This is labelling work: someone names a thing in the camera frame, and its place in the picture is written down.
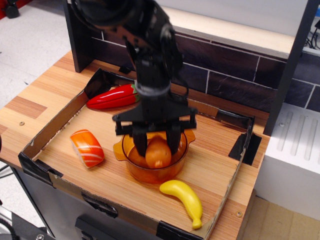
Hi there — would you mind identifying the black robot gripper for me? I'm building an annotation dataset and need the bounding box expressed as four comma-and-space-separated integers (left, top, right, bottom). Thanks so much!
112, 81, 198, 157

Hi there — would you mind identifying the orange toy carrot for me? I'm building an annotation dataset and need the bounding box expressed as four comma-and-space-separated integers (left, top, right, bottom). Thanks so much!
145, 135, 172, 169

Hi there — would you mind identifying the orange transparent plastic pot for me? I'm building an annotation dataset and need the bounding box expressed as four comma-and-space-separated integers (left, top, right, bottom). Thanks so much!
113, 129, 196, 184

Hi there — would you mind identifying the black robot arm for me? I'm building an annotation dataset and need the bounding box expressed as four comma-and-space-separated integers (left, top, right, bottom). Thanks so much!
71, 0, 197, 156

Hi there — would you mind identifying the cardboard fence with black tape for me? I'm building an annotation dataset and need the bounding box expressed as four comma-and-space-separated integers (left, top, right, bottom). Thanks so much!
19, 67, 265, 240

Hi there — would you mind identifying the red toy chili pepper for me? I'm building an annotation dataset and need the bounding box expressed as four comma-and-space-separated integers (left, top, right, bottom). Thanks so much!
86, 84, 140, 110

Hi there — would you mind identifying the yellow toy banana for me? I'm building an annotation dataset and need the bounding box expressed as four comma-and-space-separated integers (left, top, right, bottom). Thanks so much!
159, 180, 203, 230

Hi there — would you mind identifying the salmon sushi toy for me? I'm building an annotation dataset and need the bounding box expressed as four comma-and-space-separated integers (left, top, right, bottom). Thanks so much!
69, 129, 105, 169

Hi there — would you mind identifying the dark brick backsplash shelf unit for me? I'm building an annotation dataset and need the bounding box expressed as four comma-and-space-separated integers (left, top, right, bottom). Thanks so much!
64, 3, 320, 135

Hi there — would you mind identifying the white grooved side panel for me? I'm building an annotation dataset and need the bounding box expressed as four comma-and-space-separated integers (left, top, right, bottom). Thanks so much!
254, 103, 320, 220

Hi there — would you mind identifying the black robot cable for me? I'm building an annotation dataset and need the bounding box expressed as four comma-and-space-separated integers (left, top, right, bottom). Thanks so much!
172, 72, 190, 101

